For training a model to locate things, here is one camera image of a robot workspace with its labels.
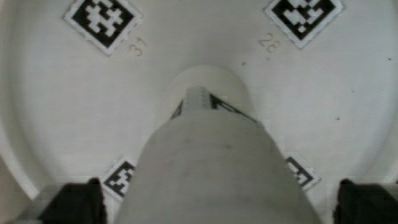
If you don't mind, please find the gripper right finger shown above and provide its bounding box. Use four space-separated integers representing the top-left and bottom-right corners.
333 179 398 224

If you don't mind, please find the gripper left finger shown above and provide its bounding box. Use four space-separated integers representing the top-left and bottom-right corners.
15 177 109 224

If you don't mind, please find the white round table top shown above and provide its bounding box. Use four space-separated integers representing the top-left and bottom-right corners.
0 0 398 224

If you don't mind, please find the white cylindrical table leg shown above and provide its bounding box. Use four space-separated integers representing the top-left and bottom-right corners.
113 85 326 224

